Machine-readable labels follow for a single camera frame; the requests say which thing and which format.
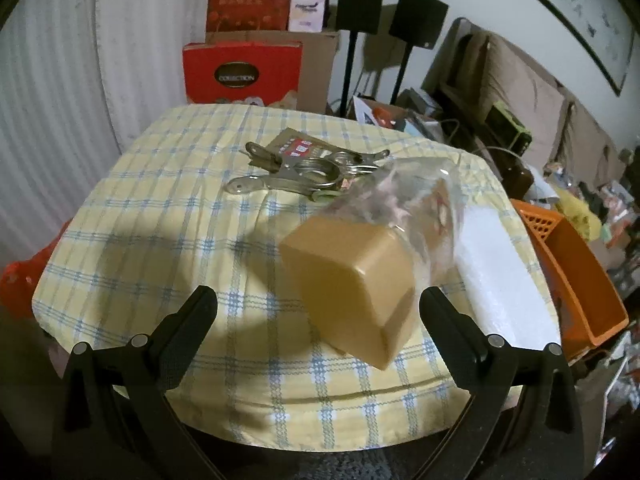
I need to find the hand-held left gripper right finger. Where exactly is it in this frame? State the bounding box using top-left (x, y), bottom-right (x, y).
top-left (419, 287), bottom-right (586, 480)

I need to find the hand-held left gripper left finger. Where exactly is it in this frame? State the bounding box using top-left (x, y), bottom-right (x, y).
top-left (52, 285), bottom-right (218, 480)

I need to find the white foam wrap sheet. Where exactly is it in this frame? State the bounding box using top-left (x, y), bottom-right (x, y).
top-left (452, 205), bottom-right (558, 341)

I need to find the clear jar with tan lid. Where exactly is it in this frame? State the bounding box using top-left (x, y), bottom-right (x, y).
top-left (277, 157), bottom-right (468, 371)

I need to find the orange plastic basket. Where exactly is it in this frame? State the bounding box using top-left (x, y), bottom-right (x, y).
top-left (510, 199), bottom-right (629, 361)

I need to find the metal spring clip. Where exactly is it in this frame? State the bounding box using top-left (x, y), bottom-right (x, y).
top-left (245, 142), bottom-right (291, 171)
top-left (224, 157), bottom-right (351, 206)
top-left (320, 149), bottom-right (392, 181)

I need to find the yellow checked tablecloth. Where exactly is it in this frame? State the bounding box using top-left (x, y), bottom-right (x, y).
top-left (31, 104), bottom-right (561, 451)

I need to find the dark brown wooden box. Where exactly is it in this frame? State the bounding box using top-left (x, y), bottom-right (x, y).
top-left (505, 160), bottom-right (533, 198)

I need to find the yellow cloth bag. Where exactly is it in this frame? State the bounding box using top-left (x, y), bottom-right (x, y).
top-left (557, 185), bottom-right (603, 241)

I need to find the red plastic bag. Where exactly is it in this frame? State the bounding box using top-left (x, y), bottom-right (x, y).
top-left (0, 220), bottom-right (71, 321)

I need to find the brown card packet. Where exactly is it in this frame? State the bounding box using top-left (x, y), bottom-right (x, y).
top-left (262, 127), bottom-right (331, 161)

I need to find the green black power station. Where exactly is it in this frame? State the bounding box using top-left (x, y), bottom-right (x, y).
top-left (485, 101), bottom-right (532, 153)

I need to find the large brown sofa cushion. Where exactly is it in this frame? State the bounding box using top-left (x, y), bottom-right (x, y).
top-left (447, 30), bottom-right (566, 161)

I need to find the red box with oval label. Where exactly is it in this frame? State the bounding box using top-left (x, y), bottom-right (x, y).
top-left (182, 42), bottom-right (304, 106)

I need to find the brown sofa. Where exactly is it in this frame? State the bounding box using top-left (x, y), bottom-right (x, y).
top-left (422, 17), bottom-right (640, 196)

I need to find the brown cardboard box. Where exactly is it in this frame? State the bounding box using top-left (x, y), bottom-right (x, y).
top-left (205, 30), bottom-right (341, 113)

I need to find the black speaker on stand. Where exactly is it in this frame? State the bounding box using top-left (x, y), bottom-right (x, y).
top-left (389, 0), bottom-right (449, 106)
top-left (336, 0), bottom-right (387, 116)

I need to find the white pink small box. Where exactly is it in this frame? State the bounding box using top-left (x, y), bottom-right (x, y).
top-left (287, 0), bottom-right (329, 32)

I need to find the framed ink painting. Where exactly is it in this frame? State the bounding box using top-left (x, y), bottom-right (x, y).
top-left (487, 0), bottom-right (636, 97)

